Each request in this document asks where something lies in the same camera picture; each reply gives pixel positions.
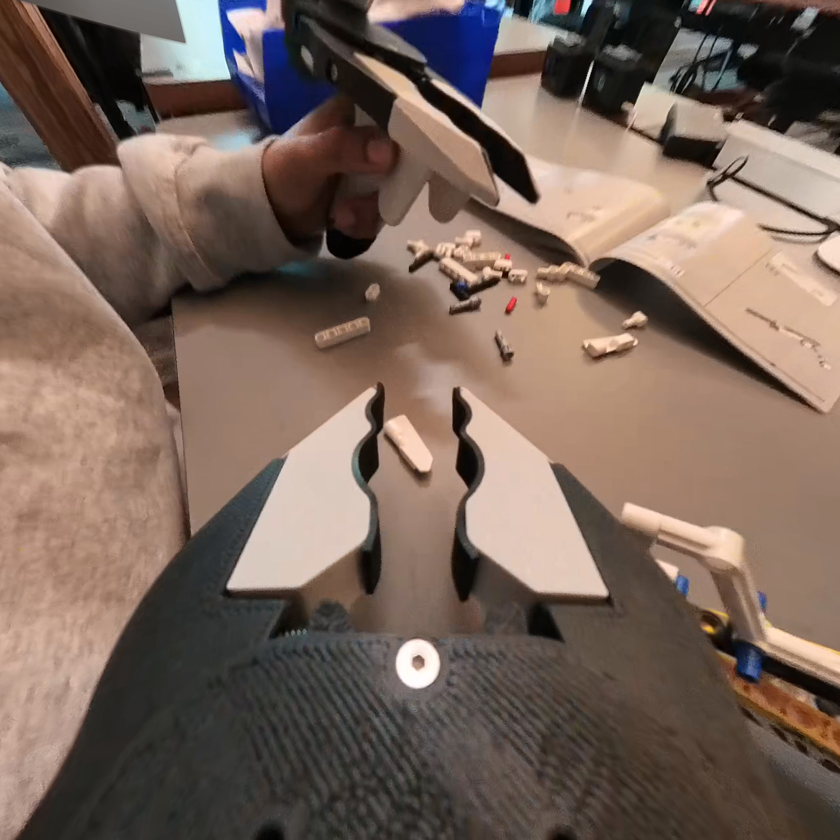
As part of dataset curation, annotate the black power adapter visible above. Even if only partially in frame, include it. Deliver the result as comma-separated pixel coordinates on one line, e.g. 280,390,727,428
659,105,729,165

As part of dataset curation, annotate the person's grey hoodie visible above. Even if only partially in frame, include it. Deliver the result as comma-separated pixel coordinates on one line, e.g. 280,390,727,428
0,164,191,840

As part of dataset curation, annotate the pile of lego pieces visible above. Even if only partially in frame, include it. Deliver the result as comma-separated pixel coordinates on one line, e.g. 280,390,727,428
407,230,536,316

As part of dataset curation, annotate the blue plastic bin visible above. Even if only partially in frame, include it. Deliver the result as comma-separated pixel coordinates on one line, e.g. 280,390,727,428
220,0,503,135

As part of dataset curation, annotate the person's left forearm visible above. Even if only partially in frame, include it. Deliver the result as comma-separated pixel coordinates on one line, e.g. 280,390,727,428
118,134,316,293

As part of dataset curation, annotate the wooden post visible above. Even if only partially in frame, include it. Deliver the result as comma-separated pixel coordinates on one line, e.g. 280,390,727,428
0,0,119,172

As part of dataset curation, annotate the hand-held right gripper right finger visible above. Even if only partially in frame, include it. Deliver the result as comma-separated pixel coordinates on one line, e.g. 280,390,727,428
451,386,611,616

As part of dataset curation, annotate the person's left hand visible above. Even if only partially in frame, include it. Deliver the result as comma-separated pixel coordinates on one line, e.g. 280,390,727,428
262,98,401,247

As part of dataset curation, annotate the white angled lego beam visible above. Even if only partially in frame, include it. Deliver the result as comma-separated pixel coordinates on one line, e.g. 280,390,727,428
538,261,601,290

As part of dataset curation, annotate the tapered white lego panel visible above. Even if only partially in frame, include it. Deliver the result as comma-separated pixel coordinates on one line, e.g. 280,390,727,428
384,415,434,475

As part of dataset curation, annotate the black cable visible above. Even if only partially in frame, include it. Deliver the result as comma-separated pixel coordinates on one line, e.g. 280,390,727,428
705,154,840,237

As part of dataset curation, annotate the white lego panel with hole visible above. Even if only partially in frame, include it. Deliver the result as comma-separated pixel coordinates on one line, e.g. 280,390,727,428
583,332,639,358

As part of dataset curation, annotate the straight white lego beam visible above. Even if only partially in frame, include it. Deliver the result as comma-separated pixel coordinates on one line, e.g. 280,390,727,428
314,317,371,349

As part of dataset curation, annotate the black charging dock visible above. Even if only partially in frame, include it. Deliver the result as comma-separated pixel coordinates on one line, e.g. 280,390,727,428
584,46,647,116
541,36,592,99

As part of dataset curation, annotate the lego airplane model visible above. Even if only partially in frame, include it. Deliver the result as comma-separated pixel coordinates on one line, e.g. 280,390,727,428
620,502,840,769

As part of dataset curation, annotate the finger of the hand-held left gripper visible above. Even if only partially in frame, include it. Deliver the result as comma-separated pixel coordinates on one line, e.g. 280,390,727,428
394,39,540,206
367,56,501,227

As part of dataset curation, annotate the lego instruction booklet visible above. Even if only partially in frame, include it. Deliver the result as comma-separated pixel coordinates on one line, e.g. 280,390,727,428
469,157,840,414

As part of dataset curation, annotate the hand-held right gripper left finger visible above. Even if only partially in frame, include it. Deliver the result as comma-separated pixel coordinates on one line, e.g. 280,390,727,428
226,384,386,613

